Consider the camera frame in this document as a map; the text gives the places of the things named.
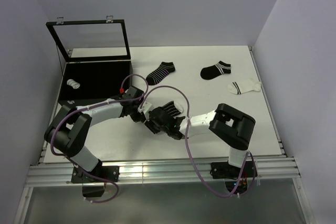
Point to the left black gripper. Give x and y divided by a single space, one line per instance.
138 117

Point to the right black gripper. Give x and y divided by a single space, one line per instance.
149 124

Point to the black white-striped sock white toe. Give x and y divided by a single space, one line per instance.
173 108

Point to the white sock black thin stripes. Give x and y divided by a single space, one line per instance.
73 84

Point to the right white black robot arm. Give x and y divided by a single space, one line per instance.
232 126

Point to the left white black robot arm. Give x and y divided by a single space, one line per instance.
68 132

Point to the black sock with purple stripes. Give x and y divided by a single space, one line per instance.
160 73

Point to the black display case base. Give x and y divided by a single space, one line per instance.
98 81

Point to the black glass-panel case lid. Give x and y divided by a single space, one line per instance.
91 40

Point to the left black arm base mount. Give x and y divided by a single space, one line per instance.
95 183

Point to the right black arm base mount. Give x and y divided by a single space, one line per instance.
223 170

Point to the aluminium front frame rail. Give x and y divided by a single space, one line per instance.
167 171

